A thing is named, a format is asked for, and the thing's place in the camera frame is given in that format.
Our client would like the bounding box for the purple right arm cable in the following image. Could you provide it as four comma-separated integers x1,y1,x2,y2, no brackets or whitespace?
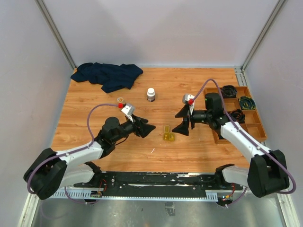
188,79,298,209

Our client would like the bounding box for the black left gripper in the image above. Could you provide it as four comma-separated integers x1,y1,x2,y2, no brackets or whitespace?
112,114,156,143

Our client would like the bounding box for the yellow translucent pill organizer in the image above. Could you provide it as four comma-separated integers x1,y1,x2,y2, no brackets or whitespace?
163,125,176,141

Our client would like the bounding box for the left aluminium frame post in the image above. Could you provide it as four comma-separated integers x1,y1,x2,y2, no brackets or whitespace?
35,0,76,69

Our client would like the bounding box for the blue yellow rolled tie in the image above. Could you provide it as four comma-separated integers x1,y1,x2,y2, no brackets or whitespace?
239,96,256,110

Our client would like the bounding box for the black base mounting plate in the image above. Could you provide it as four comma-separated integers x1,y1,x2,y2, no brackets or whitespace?
73,172,242,192

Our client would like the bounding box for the dark navy crumpled cloth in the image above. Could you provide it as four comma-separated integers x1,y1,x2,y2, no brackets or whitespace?
71,62,143,93

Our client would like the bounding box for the right aluminium frame post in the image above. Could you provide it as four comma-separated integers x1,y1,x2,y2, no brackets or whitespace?
241,0,288,72

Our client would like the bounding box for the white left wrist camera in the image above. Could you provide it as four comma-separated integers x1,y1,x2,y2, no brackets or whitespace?
121,103,135,122

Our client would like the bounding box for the white slotted cable duct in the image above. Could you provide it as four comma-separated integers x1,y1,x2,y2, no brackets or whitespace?
50,188,218,202

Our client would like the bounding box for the aluminium frame post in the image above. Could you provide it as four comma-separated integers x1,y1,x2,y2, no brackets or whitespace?
241,0,288,72
35,0,76,69

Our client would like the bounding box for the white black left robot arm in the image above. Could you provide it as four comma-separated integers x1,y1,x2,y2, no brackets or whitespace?
23,115,156,200

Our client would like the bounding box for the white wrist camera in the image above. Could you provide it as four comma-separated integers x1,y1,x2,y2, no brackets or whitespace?
182,93,195,113
121,103,135,122

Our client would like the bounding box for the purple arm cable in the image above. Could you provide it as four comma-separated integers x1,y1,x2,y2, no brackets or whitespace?
26,103,125,205
188,79,298,209

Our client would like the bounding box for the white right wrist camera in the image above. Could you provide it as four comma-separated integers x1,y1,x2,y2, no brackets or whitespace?
182,93,195,113

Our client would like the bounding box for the brown wooden compartment tray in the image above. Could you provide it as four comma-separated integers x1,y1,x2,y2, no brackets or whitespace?
204,86,267,145

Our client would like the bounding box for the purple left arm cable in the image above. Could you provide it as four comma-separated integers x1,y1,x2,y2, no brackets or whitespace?
26,103,125,205

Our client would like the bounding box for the white capped pill bottle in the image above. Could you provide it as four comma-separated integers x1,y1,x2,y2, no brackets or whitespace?
146,87,156,102

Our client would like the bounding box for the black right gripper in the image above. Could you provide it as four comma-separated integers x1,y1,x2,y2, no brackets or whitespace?
172,104,212,135

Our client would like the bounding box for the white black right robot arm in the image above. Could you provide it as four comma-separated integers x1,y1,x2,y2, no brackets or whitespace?
172,93,289,198

